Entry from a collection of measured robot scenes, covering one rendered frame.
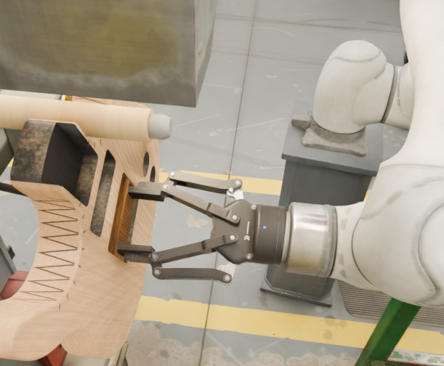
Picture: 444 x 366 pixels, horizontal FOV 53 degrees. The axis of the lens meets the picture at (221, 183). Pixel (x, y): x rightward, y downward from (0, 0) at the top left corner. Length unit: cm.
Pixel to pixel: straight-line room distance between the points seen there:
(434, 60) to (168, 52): 35
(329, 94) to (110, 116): 86
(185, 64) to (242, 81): 268
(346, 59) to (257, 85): 170
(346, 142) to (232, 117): 135
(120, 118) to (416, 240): 27
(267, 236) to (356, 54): 74
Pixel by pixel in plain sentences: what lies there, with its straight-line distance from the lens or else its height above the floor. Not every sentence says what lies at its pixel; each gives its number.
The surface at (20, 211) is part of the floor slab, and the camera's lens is 219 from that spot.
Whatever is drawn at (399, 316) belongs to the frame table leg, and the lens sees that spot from 129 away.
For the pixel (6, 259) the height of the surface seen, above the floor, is 72.
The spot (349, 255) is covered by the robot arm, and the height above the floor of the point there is 111.
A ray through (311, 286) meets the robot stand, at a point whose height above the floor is 9.
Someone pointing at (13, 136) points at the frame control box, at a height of 105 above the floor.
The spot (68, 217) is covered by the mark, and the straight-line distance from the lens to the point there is 46.
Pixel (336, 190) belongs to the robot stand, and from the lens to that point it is 135.
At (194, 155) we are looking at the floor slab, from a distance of 231.
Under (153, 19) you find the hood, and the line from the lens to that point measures 20.
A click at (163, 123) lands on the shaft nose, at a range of 42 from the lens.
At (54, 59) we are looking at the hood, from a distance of 23.
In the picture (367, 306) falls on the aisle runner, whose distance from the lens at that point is 185.
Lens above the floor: 151
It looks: 44 degrees down
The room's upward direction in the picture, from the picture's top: 2 degrees clockwise
